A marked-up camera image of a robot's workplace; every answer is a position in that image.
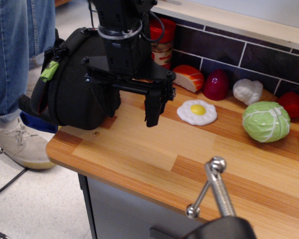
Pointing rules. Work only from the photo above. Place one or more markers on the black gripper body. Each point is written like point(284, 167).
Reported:
point(128, 66)

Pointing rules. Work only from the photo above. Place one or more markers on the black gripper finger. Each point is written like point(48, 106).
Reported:
point(154, 107)
point(107, 97)

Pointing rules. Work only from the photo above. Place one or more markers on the black zipper bag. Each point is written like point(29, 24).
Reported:
point(67, 99)

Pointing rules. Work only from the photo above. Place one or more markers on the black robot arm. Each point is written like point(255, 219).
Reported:
point(124, 27)

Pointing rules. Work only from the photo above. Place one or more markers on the green zipper pull tag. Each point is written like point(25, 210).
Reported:
point(49, 71)

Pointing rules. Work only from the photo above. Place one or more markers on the blue object under bag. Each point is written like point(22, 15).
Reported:
point(37, 123)

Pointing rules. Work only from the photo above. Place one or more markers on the red lid plastic jar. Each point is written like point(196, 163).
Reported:
point(162, 50)

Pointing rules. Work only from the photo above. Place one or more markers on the toy salmon slice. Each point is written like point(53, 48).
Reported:
point(189, 78)

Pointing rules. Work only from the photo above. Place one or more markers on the toy fried egg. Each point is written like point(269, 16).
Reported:
point(197, 112)

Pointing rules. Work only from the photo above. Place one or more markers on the toy red onion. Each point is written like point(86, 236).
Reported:
point(216, 86)

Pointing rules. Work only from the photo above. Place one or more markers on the metal clamp screw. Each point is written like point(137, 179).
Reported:
point(214, 169)

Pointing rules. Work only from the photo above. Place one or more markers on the toy white cauliflower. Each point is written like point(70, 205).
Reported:
point(248, 91)

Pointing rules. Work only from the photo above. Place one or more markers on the beige sneaker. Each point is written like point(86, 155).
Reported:
point(24, 145)

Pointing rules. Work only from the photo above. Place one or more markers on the blue jeans leg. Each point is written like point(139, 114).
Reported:
point(27, 29)

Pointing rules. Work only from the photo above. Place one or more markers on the toy green cabbage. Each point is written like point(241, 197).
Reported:
point(266, 121)

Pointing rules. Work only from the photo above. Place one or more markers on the grey table cabinet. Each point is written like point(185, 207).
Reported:
point(116, 214)

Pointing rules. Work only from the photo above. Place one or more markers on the toy red pepper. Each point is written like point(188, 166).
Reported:
point(290, 102)

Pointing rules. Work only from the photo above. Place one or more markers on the black clamp body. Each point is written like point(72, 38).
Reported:
point(223, 228)

